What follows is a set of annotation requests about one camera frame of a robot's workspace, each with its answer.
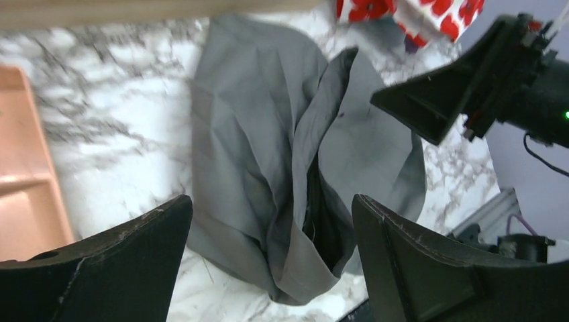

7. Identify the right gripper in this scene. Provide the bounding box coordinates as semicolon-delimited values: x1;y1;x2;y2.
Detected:
370;14;568;148

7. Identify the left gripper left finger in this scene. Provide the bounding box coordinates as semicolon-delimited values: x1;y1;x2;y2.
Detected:
1;195;193;321

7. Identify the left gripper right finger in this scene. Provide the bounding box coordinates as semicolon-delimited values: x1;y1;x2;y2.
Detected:
352;195;568;321

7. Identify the grey skirt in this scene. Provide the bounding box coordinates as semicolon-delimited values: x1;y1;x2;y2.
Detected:
188;15;426;305

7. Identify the red poppy print cloth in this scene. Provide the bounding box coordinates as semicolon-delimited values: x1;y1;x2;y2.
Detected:
335;0;484;48

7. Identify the peach compartment tray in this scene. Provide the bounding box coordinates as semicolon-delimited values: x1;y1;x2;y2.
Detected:
1;65;75;261

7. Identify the wooden clothes rack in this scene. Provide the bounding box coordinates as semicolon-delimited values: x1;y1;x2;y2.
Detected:
1;0;322;30

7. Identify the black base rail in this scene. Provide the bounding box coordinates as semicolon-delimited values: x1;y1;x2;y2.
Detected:
338;299;375;322

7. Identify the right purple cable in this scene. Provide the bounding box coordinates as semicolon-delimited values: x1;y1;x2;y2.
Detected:
505;212;539;237

